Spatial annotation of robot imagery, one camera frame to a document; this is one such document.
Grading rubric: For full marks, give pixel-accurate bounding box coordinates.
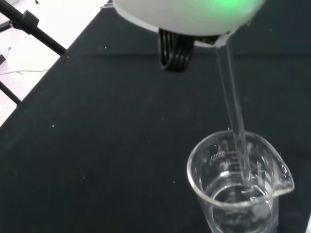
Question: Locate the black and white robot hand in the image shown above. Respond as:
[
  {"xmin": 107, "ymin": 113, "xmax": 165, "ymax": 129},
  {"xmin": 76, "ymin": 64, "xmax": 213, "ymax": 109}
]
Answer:
[{"xmin": 112, "ymin": 0, "xmax": 268, "ymax": 73}]

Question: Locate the clear glass beaker with water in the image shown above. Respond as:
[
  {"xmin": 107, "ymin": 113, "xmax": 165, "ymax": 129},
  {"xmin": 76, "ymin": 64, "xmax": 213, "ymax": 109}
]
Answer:
[{"xmin": 186, "ymin": 129, "xmax": 295, "ymax": 233}]

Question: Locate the black bench cloth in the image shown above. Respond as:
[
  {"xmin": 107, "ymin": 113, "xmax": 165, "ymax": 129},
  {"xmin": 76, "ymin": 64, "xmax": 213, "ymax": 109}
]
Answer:
[{"xmin": 0, "ymin": 0, "xmax": 311, "ymax": 233}]

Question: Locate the black tripod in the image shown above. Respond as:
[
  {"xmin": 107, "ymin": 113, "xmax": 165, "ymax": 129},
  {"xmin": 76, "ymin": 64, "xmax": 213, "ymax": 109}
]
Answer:
[{"xmin": 0, "ymin": 0, "xmax": 67, "ymax": 109}]

